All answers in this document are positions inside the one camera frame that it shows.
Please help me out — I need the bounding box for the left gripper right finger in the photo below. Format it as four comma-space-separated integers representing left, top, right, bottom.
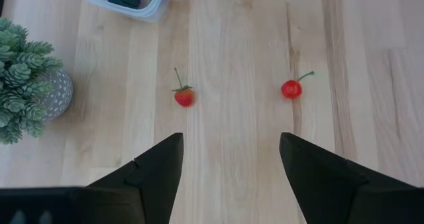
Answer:
280, 133, 424, 224

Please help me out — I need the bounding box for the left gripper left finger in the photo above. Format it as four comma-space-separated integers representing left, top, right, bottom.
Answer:
86, 133, 184, 224

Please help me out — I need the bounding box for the small long-stemmed toy strawberry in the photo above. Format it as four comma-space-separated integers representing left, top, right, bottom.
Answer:
171, 68, 195, 108

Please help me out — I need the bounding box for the red toy cherry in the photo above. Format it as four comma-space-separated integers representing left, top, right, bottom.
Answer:
280, 70, 315, 100

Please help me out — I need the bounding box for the clear plastic tupperware container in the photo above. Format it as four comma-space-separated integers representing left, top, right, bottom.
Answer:
79, 0, 177, 23

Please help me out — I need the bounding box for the green potted succulent plant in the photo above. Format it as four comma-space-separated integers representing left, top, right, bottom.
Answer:
0, 17, 74, 145

